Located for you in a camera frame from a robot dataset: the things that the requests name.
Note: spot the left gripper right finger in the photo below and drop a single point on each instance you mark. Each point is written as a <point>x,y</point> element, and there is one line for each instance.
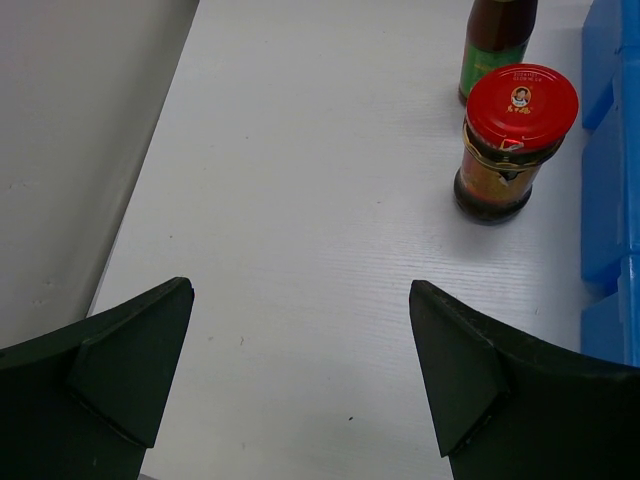
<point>507,405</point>

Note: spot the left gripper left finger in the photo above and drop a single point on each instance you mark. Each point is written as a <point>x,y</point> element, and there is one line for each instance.
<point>86,401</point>

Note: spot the blue near storage bin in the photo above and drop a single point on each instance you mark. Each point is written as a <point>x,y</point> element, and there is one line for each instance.
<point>610,326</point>

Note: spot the blue storage bin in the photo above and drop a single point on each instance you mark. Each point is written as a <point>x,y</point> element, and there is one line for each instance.
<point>610,30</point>
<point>610,171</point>
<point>610,326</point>

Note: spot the blue middle storage bin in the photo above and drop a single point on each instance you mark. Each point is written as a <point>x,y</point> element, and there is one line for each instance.
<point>610,171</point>

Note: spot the left red-lid chili jar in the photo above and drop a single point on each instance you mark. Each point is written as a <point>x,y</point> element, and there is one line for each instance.
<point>516,119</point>

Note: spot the left yellow-capped sauce bottle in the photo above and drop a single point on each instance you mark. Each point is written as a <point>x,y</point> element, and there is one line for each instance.
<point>497,35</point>

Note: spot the blue far storage bin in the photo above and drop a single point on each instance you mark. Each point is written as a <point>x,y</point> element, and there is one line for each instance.
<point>610,30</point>

